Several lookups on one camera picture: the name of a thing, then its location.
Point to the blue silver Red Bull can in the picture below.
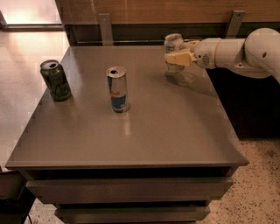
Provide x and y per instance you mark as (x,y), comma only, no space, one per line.
(117,86)

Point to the lower grey drawer front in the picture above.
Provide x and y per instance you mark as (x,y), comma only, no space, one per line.
(133,215)

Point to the left metal rail bracket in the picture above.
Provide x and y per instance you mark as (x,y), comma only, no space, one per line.
(106,29)

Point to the white green 7up can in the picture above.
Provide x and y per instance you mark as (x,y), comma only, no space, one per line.
(173,43)

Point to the upper grey drawer front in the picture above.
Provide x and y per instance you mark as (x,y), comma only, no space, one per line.
(128,190)

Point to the dark object bottom left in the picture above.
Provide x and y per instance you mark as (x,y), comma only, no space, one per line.
(15,199)

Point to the grey drawer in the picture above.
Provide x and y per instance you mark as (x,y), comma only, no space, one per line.
(128,190)
(133,215)

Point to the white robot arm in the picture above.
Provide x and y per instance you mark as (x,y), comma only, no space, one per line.
(256,56)

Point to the dark green soda can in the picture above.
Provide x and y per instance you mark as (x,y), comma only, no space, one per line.
(55,79)

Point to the metal rail bracket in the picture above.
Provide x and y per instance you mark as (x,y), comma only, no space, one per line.
(234,24)
(106,29)

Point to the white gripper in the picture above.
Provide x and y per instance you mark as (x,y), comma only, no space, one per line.
(205,53)

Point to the horizontal metal rail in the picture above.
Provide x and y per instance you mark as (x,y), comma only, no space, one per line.
(122,43)

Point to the grey drawer cabinet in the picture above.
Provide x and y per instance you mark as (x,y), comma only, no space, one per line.
(167,131)

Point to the right metal rail bracket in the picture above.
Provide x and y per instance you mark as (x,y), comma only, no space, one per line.
(234,24)

